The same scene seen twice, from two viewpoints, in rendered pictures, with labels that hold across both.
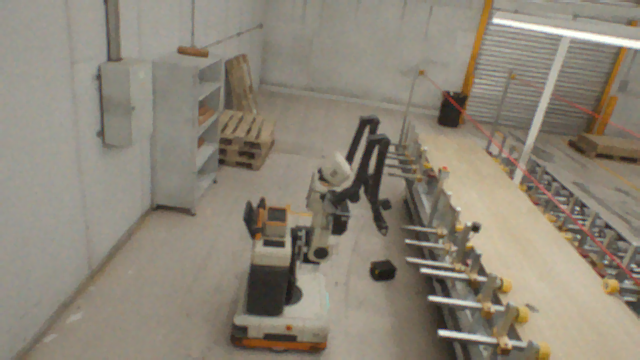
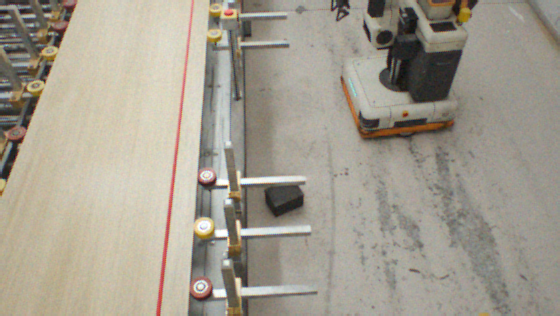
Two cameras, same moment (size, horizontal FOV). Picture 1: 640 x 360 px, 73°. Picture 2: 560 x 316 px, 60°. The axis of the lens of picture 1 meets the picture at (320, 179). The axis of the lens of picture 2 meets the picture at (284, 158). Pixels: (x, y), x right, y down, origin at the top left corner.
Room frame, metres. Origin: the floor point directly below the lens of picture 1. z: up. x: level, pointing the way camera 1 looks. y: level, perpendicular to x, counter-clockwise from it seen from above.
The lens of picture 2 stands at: (5.15, -0.78, 2.50)
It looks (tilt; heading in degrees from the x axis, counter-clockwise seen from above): 50 degrees down; 177
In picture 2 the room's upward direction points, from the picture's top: straight up
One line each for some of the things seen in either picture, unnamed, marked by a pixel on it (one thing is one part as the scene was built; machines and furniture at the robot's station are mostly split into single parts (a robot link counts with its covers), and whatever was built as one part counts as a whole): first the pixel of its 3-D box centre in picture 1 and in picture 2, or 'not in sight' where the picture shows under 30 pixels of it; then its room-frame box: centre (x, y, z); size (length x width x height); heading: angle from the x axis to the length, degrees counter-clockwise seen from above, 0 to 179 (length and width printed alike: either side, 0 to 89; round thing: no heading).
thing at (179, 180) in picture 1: (188, 130); not in sight; (4.39, 1.47, 0.78); 0.90 x 0.45 x 1.55; 1
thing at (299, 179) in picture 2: (410, 177); (254, 183); (3.87, -0.85, 0.84); 0.43 x 0.03 x 0.04; 91
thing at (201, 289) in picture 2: not in sight; (202, 293); (4.37, -1.04, 0.85); 0.08 x 0.08 x 0.11
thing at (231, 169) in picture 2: (419, 170); (233, 182); (3.91, -0.93, 0.90); 0.04 x 0.04 x 0.48; 1
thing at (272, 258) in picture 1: (275, 257); (421, 40); (2.57, 0.23, 0.59); 0.55 x 0.34 x 0.83; 6
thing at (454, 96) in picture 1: (450, 108); not in sight; (9.60, -2.63, 0.36); 0.59 x 0.58 x 0.73; 1
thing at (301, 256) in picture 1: (312, 244); (387, 38); (2.66, -0.02, 0.68); 0.28 x 0.27 x 0.25; 6
